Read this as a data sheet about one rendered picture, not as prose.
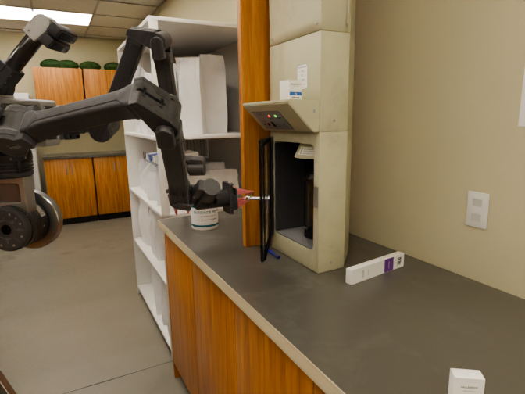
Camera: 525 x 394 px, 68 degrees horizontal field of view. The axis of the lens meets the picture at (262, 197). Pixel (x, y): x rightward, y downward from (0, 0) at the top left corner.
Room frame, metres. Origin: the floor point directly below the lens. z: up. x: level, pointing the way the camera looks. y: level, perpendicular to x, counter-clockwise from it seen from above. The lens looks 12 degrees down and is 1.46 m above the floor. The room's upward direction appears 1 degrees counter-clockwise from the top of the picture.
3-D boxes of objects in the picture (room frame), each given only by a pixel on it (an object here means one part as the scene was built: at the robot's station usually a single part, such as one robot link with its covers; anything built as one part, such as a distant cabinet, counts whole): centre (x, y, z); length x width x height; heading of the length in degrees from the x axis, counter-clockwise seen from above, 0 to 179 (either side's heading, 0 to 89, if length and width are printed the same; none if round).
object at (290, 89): (1.28, -0.10, 1.54); 0.05 x 0.05 x 0.06; 33
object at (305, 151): (1.41, -0.21, 1.34); 0.18 x 0.18 x 0.05
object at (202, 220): (1.84, 0.28, 1.02); 0.13 x 0.13 x 0.15
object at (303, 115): (1.35, -0.06, 1.46); 0.32 x 0.12 x 0.10; 28
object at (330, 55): (1.44, -0.22, 1.33); 0.32 x 0.25 x 0.77; 28
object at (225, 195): (1.26, 0.14, 1.20); 0.07 x 0.07 x 0.10; 28
